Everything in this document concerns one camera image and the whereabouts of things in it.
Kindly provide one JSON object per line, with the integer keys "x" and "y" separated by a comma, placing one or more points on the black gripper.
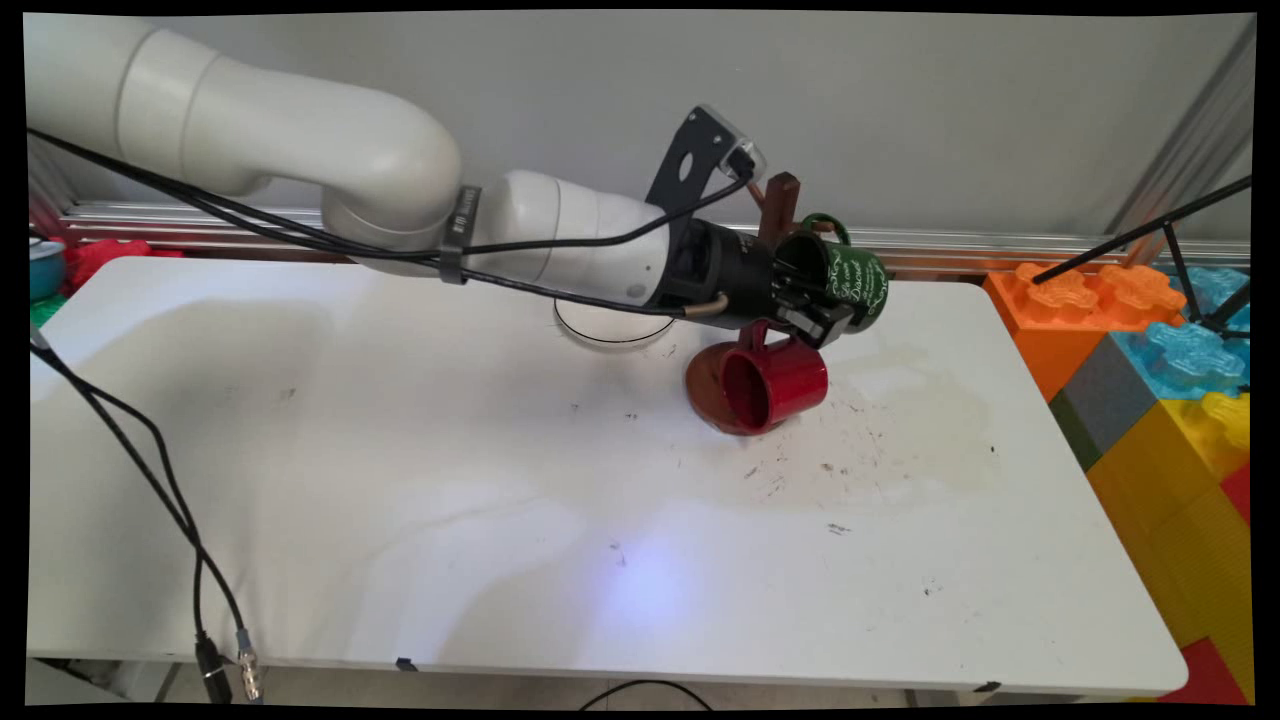
{"x": 725, "y": 275}

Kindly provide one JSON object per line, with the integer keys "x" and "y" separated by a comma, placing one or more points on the green mug with white print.
{"x": 855, "y": 285}

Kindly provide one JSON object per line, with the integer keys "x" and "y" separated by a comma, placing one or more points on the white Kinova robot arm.
{"x": 300, "y": 130}

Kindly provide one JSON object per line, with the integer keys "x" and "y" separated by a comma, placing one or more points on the red mug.
{"x": 775, "y": 385}

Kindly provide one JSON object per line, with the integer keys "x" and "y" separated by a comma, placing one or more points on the brown wooden mug tree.
{"x": 715, "y": 385}

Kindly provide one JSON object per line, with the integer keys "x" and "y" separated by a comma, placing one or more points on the white plate with black rim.
{"x": 610, "y": 330}

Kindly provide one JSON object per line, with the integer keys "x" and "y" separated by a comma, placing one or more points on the big orange toy brick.
{"x": 1060, "y": 310}

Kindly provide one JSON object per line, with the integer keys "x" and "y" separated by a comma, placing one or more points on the big grey toy brick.
{"x": 1110, "y": 395}

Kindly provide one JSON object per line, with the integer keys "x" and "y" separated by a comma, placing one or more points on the black tripod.
{"x": 1165, "y": 235}

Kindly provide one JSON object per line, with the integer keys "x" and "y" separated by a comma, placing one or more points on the big blue toy brick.
{"x": 1185, "y": 350}

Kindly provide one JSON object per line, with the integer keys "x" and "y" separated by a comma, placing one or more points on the aluminium corner profile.
{"x": 1185, "y": 130}

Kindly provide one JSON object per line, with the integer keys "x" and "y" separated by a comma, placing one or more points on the big yellow toy brick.
{"x": 1170, "y": 520}

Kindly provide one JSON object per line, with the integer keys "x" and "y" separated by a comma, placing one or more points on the big red toy brick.
{"x": 1205, "y": 675}

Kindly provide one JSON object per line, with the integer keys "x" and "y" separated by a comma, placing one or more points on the teal bowl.
{"x": 44, "y": 270}

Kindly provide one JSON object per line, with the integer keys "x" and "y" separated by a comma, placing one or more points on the green toy brick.
{"x": 42, "y": 310}

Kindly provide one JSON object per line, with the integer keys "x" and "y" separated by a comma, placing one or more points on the aluminium rail along wall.
{"x": 950, "y": 250}

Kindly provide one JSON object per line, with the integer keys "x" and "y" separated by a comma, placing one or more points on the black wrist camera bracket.
{"x": 695, "y": 150}

